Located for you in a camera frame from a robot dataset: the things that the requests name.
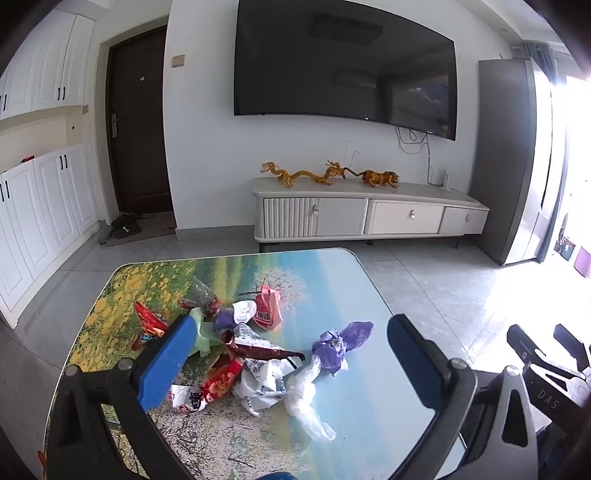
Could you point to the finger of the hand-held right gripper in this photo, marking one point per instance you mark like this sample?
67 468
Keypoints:
572 346
524 346

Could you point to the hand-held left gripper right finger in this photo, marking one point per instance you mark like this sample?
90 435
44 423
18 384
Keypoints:
413 353

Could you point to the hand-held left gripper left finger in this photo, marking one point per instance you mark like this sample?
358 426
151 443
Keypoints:
168 364

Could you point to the pink cardboard box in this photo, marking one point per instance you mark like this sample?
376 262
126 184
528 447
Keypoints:
268 307

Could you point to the white red packet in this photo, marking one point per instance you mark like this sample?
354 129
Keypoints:
187 398

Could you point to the red snack packet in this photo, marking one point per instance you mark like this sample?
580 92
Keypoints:
147 321

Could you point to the red orange snack wrapper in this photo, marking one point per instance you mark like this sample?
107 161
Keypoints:
221 381

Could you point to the red foil wrapper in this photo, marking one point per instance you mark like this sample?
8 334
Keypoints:
196 303

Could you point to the small purple wrapper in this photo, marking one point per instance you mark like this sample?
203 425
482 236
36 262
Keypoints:
224 319

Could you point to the purple plastic bag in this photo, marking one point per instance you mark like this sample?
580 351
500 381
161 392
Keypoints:
341 344

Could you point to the landscape print table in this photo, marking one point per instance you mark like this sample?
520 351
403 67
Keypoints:
369 295

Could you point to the clear grey plastic wrapper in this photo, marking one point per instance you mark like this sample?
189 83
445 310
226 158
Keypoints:
201 290

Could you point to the white crumpled tissue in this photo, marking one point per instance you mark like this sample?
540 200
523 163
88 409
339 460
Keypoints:
243 312

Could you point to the long dark red wrapper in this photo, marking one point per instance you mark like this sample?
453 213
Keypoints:
263 353

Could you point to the white printed plastic bag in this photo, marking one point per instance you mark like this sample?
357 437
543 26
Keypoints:
263 388

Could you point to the clear plastic bag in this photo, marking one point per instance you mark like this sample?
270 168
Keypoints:
302 397

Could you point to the brown doormat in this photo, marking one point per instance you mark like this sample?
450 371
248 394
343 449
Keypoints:
157 226

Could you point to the black shoes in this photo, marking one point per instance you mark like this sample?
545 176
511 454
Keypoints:
125 225

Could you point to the white television stand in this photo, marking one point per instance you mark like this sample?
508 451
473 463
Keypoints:
369 212

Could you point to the white power strip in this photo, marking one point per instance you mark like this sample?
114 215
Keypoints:
446 180

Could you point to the golden tiger figurine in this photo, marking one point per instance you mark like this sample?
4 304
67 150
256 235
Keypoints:
378 177

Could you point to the tall grey cabinet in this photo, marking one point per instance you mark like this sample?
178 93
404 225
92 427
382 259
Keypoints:
508 161

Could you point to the white lower cabinets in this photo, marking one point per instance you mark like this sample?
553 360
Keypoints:
41 221

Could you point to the white cabinets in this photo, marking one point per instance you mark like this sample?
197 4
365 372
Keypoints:
41 221
46 64

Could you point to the golden dragon figurine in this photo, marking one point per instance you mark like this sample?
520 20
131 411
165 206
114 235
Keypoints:
300 175

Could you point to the dark brown door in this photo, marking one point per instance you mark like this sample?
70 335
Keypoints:
138 124

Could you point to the grey curtain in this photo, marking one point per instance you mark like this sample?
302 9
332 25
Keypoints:
542 57

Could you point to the white upper cabinets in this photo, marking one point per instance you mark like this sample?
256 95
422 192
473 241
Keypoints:
46 64

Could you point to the black wall television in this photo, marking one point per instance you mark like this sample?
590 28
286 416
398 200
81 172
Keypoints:
344 64

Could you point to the beige wall switch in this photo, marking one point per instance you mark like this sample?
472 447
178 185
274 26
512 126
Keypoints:
178 61

